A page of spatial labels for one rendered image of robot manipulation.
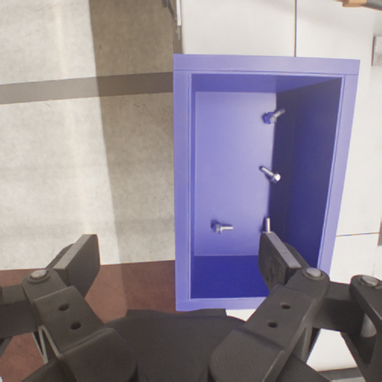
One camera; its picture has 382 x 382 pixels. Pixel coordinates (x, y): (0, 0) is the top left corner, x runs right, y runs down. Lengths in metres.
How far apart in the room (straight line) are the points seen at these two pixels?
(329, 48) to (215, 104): 0.14
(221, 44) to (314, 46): 0.10
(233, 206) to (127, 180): 0.91
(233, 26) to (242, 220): 0.21
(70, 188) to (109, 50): 0.59
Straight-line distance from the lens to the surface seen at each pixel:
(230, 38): 0.32
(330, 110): 0.27
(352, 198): 0.38
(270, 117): 0.30
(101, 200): 1.25
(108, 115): 1.18
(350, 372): 0.53
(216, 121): 0.30
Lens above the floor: 1.14
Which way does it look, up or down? 75 degrees down
